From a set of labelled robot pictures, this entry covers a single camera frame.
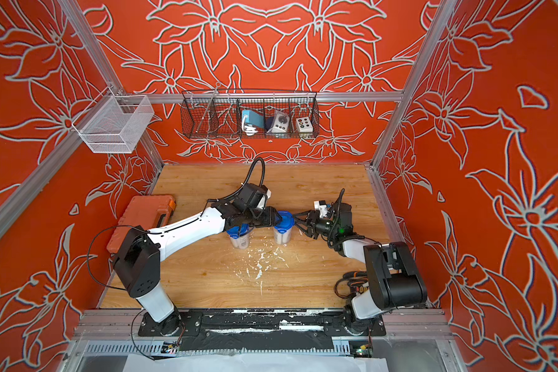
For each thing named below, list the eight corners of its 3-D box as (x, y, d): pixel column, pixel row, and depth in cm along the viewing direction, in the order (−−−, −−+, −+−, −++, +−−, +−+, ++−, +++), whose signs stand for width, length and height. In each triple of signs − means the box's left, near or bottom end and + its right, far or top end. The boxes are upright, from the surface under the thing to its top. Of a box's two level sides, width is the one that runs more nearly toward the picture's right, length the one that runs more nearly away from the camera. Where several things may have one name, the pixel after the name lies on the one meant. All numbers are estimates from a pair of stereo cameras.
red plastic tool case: (113, 253, 91) (104, 247, 86) (137, 203, 107) (131, 195, 102) (159, 253, 91) (153, 247, 86) (177, 203, 107) (172, 195, 102)
